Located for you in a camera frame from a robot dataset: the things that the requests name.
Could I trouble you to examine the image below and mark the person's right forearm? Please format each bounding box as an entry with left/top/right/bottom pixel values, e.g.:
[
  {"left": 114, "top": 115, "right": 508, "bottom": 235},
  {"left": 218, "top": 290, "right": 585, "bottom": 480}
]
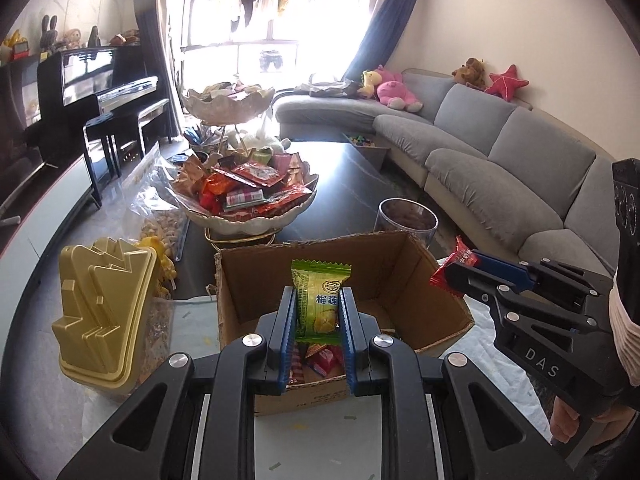
[{"left": 609, "top": 275, "right": 640, "bottom": 386}]

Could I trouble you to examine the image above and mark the pink plush toy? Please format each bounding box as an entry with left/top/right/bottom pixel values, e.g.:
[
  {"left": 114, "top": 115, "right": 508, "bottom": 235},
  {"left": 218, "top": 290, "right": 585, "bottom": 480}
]
[{"left": 372, "top": 65, "right": 423, "bottom": 112}]

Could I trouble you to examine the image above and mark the small red candy packet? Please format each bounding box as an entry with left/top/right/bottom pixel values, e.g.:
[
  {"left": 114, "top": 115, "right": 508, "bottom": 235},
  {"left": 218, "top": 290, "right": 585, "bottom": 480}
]
[{"left": 429, "top": 236, "right": 481, "bottom": 292}]

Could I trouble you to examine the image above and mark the heap of assorted snacks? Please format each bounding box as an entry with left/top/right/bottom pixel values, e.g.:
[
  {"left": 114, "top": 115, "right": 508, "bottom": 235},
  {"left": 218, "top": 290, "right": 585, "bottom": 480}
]
[{"left": 172, "top": 147, "right": 316, "bottom": 218}]

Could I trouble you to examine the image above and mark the grey curved sofa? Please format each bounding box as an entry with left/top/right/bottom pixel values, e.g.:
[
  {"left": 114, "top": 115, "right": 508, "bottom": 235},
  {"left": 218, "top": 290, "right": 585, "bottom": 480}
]
[{"left": 274, "top": 67, "right": 626, "bottom": 281}]

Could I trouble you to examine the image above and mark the black upright piano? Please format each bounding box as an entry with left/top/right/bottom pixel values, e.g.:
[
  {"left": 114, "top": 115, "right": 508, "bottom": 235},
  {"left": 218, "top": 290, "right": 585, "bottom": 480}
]
[{"left": 37, "top": 45, "right": 173, "bottom": 161}]

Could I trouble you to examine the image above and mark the clear plastic bag of nuts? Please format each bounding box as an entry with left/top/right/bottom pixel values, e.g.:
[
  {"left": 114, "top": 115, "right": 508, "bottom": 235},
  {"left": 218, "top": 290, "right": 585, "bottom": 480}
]
[{"left": 122, "top": 142, "right": 193, "bottom": 262}]

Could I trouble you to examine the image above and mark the red spicy strip packet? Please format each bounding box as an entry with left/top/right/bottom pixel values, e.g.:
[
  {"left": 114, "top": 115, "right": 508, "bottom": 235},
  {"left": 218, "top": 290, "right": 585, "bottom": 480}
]
[{"left": 305, "top": 346, "right": 345, "bottom": 377}]

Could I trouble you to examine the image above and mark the grey toy bin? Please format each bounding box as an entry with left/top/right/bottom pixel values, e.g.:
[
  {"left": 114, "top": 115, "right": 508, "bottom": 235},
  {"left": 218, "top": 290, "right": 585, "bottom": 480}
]
[{"left": 342, "top": 132, "right": 391, "bottom": 171}]

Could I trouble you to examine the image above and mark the large curved television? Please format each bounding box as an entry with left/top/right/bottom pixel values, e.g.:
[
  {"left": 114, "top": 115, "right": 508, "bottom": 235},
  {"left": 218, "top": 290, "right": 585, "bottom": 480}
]
[{"left": 0, "top": 55, "right": 66, "bottom": 221}]

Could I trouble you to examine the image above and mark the white television cabinet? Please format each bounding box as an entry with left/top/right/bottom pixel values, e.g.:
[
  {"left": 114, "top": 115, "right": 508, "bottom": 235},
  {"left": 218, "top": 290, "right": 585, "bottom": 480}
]
[{"left": 0, "top": 152, "right": 103, "bottom": 321}]

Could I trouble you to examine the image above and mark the window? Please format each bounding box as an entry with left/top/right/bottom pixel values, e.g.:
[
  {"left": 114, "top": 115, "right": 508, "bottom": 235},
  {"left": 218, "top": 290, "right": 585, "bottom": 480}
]
[{"left": 167, "top": 0, "right": 396, "bottom": 92}]

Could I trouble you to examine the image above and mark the green yellow snack packet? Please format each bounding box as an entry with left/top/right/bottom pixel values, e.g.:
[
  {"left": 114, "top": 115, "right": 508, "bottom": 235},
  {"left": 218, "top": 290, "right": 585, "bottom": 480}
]
[{"left": 291, "top": 258, "right": 352, "bottom": 346}]

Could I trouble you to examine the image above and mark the blue curtain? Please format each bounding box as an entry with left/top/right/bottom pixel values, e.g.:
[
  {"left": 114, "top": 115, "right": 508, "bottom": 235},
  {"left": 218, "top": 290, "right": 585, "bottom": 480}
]
[
  {"left": 345, "top": 0, "right": 426, "bottom": 83},
  {"left": 135, "top": 0, "right": 182, "bottom": 147}
]

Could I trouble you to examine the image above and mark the brown lion plush toy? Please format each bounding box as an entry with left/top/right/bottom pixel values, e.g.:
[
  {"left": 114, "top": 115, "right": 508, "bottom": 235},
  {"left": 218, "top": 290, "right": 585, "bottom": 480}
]
[{"left": 452, "top": 57, "right": 487, "bottom": 90}]

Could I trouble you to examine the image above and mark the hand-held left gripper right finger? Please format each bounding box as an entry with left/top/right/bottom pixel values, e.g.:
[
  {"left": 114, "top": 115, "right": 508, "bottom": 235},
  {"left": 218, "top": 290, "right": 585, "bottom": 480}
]
[{"left": 336, "top": 287, "right": 576, "bottom": 480}]

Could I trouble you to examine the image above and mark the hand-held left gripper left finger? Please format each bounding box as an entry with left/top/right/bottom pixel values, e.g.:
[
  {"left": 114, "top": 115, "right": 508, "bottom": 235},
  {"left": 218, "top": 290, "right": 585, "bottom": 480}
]
[{"left": 56, "top": 286, "right": 298, "bottom": 480}]

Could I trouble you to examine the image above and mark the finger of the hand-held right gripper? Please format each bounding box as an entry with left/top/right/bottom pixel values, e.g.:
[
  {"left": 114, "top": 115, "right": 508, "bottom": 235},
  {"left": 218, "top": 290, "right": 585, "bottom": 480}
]
[
  {"left": 470, "top": 252, "right": 615, "bottom": 312},
  {"left": 442, "top": 262, "right": 608, "bottom": 342}
]

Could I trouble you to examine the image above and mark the red star plush toy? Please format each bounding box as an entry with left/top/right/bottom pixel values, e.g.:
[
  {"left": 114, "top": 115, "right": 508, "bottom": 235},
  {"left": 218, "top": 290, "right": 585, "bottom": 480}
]
[{"left": 484, "top": 64, "right": 529, "bottom": 101}]

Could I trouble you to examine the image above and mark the grey bunny figure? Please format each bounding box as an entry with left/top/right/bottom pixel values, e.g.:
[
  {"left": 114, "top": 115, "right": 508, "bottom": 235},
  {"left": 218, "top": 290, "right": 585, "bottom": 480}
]
[{"left": 40, "top": 14, "right": 62, "bottom": 54}]

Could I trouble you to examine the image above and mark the brown cardboard box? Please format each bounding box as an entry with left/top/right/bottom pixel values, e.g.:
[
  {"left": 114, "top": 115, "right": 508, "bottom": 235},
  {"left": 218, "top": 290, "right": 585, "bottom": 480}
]
[{"left": 214, "top": 230, "right": 475, "bottom": 417}]

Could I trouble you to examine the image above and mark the pale blue table cloth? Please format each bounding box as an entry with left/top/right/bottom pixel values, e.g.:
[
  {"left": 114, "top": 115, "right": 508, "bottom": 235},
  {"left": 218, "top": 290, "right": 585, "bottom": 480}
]
[{"left": 170, "top": 260, "right": 558, "bottom": 480}]

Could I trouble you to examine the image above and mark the black piano bench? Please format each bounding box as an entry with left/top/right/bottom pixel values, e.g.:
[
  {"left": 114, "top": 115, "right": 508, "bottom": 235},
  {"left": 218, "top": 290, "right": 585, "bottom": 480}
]
[{"left": 82, "top": 97, "right": 173, "bottom": 208}]

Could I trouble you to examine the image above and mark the yellow plush toy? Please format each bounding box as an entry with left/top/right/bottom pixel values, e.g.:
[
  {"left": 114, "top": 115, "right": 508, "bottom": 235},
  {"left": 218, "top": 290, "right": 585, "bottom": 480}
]
[{"left": 357, "top": 69, "right": 381, "bottom": 100}]

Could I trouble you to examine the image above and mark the glass cup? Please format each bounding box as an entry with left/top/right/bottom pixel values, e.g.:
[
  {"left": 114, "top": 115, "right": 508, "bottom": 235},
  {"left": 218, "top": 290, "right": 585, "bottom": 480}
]
[{"left": 377, "top": 198, "right": 439, "bottom": 251}]

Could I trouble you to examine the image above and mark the person's right hand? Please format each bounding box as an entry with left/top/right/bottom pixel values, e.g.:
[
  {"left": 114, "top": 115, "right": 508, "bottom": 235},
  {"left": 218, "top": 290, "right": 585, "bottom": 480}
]
[{"left": 547, "top": 392, "right": 636, "bottom": 461}]

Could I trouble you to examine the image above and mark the white tiered snack dish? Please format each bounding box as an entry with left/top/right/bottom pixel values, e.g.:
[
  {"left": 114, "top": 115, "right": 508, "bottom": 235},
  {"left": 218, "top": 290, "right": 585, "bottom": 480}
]
[{"left": 150, "top": 82, "right": 321, "bottom": 257}]

